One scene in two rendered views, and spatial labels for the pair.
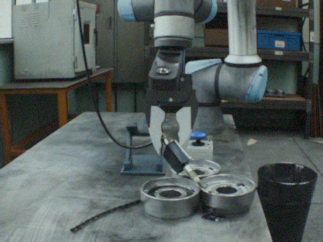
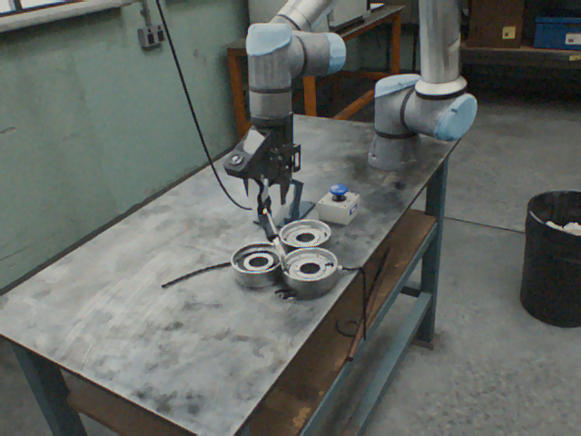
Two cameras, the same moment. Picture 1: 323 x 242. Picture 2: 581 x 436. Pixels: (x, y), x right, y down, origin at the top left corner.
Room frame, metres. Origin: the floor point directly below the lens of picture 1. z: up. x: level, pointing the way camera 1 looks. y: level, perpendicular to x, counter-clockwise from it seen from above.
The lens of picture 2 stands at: (-0.08, -0.45, 1.39)
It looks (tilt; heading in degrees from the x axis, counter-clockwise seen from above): 30 degrees down; 28
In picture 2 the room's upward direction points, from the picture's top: 5 degrees counter-clockwise
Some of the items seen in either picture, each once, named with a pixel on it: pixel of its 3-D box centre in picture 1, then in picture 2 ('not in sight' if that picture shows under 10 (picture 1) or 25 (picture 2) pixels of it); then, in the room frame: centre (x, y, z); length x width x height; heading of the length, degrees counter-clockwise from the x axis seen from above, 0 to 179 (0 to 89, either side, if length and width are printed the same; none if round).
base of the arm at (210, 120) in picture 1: (202, 114); (396, 143); (1.21, -0.12, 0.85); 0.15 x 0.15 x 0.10
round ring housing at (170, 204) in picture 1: (170, 197); (259, 265); (0.62, -0.01, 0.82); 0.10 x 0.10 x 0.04
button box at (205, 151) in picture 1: (198, 151); (340, 205); (0.88, -0.08, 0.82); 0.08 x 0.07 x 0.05; 174
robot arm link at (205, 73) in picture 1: (205, 79); (399, 102); (1.21, -0.13, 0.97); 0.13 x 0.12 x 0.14; 63
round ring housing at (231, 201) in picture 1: (226, 194); (310, 272); (0.63, -0.11, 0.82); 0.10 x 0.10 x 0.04
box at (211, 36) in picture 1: (220, 30); not in sight; (4.28, -0.62, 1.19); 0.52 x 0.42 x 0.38; 84
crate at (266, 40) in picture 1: (275, 40); not in sight; (4.24, -1.28, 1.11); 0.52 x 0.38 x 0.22; 84
